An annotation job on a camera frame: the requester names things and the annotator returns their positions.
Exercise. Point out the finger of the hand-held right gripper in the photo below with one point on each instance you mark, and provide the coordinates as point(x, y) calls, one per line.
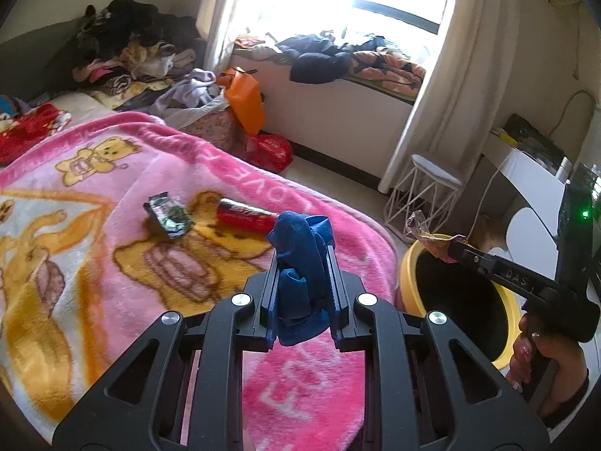
point(497, 270)

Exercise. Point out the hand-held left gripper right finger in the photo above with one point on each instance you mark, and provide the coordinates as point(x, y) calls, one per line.
point(334, 293)

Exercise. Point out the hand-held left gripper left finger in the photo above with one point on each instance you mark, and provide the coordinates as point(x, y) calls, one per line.
point(273, 293)

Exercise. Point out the blue cloth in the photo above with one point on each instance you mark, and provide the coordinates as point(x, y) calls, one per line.
point(298, 263)

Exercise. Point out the yellow trash bin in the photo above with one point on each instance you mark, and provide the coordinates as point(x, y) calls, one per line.
point(408, 282)

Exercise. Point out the purple snack wrapper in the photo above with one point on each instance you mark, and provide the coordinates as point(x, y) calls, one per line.
point(425, 235)

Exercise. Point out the person's right hand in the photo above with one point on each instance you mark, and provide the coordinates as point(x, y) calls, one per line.
point(526, 352)

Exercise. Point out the white chair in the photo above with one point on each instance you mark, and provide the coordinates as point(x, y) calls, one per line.
point(530, 235)

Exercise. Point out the white desk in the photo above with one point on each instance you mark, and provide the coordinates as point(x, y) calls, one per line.
point(530, 178)

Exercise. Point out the red snack wrapper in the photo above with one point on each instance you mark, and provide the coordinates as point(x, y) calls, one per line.
point(246, 217)

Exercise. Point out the green snack wrapper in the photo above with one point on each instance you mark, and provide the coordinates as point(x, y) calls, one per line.
point(169, 216)

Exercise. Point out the pink printed blanket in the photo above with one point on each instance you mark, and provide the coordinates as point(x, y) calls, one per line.
point(141, 268)

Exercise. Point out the red shopping bag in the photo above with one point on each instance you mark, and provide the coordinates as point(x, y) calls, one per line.
point(270, 150)

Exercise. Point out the floral bag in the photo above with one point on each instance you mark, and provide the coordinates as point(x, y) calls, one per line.
point(209, 127)

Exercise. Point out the white curtain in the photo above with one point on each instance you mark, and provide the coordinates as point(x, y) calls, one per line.
point(223, 14)
point(450, 80)

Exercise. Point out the orange bag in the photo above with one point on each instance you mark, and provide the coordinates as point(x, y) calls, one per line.
point(244, 96)

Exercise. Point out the lavender garment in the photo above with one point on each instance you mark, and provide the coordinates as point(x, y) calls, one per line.
point(188, 89)

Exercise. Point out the orange patterned blanket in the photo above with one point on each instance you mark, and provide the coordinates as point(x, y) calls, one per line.
point(389, 68)

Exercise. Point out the dark clothes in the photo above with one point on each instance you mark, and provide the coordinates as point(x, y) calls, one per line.
point(314, 63)

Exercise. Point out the pile of clothes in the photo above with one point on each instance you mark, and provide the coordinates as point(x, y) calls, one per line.
point(136, 42)

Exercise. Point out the red printed cloth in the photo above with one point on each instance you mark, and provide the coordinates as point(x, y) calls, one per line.
point(28, 131)

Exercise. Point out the colourful cloth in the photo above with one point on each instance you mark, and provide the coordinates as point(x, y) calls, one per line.
point(9, 105)

